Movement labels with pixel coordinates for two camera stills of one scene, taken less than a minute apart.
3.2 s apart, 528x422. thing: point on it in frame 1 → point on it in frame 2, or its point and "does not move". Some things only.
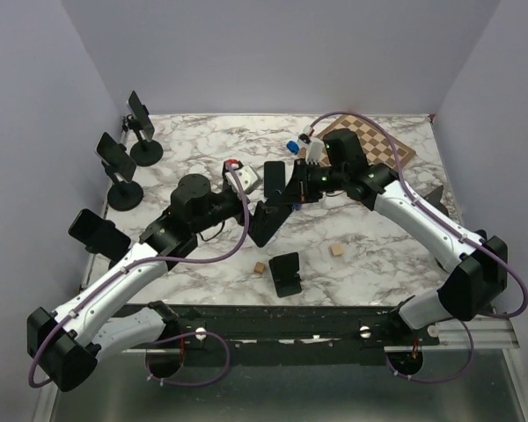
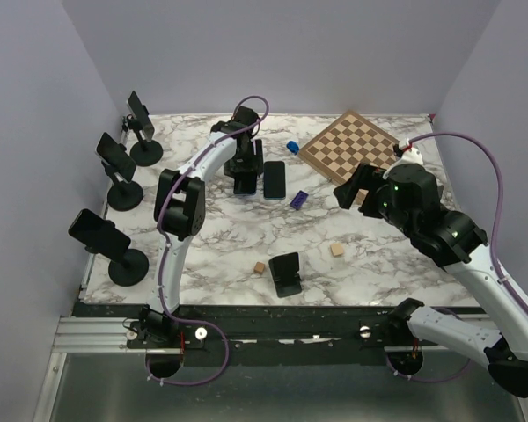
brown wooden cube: x=259 y=267 does not move
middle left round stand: x=123 y=196 does not move
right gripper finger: x=290 y=193 → x=363 y=178
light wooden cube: x=336 y=249 does not move
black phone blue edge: x=274 y=177 does not move
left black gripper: x=261 y=214 → x=253 y=163
